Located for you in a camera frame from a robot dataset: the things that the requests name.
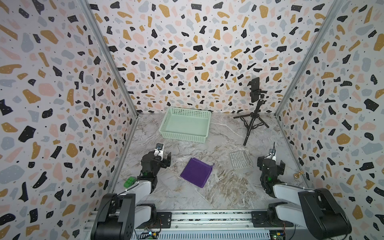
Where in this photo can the green toy block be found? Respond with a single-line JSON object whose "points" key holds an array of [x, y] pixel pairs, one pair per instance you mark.
{"points": [[130, 182]]}

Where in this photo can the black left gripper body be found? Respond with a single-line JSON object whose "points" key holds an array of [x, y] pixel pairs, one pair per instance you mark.
{"points": [[162, 164]]}

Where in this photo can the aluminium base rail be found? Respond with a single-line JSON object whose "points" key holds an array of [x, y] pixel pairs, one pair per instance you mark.
{"points": [[216, 225]]}

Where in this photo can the left circuit board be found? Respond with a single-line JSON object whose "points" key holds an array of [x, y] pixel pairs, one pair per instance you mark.
{"points": [[149, 235]]}

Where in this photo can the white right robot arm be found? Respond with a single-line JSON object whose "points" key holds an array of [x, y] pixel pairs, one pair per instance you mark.
{"points": [[314, 209]]}

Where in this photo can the grey striped dishcloth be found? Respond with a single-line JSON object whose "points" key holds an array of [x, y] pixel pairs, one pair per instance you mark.
{"points": [[240, 160]]}

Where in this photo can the mint green plastic basket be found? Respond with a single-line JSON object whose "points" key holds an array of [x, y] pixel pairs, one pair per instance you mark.
{"points": [[186, 125]]}

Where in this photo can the black tripod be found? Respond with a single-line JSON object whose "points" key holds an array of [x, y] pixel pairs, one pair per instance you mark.
{"points": [[256, 120]]}

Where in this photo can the brass knob on wall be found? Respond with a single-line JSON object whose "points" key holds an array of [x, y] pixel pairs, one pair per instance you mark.
{"points": [[298, 175]]}

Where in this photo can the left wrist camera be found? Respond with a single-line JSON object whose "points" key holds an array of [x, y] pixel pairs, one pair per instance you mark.
{"points": [[159, 149]]}

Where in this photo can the circuit board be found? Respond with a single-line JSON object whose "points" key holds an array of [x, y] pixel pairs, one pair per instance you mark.
{"points": [[149, 235], [277, 235]]}

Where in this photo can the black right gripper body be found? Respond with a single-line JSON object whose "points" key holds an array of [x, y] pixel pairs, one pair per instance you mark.
{"points": [[261, 161]]}

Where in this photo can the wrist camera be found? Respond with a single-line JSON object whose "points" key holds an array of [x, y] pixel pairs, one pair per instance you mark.
{"points": [[272, 154], [159, 149]]}

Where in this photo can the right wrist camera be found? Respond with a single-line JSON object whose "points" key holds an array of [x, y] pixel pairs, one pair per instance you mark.
{"points": [[272, 154]]}

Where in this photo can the purple cloth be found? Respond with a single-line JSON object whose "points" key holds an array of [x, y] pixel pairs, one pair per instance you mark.
{"points": [[197, 172]]}

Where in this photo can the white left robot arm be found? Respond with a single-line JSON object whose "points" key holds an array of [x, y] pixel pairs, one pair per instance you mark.
{"points": [[120, 214]]}

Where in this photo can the black smartphone on tripod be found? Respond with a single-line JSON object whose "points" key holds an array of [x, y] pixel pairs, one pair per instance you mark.
{"points": [[255, 89]]}

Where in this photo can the right circuit board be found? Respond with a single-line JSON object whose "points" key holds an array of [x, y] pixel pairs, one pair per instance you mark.
{"points": [[277, 235]]}

